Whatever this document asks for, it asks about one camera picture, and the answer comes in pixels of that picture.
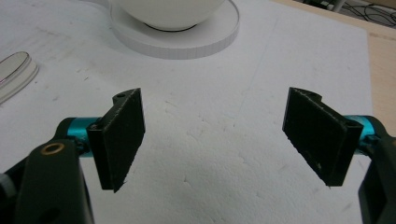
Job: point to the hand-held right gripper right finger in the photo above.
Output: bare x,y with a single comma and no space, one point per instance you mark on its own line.
317,137

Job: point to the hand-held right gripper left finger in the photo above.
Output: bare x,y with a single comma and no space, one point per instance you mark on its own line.
121,137

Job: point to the white egg-shaped bowl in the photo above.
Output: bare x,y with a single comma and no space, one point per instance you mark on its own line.
169,14

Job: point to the white foam board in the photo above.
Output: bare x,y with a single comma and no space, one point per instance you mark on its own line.
211,130

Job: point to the silver oval lid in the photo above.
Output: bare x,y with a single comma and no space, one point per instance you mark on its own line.
14,73

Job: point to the white stand base with post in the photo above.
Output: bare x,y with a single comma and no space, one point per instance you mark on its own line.
186,45

